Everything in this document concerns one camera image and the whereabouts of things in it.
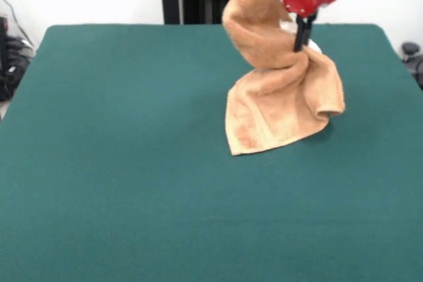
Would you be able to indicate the tan terry towel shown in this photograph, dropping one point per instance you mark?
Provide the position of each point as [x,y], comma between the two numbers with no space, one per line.
[271,97]

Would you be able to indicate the dark green table cloth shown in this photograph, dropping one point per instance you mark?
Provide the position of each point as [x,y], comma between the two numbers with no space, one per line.
[99,163]

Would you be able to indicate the black equipment pile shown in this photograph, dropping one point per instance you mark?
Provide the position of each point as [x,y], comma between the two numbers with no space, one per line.
[13,64]

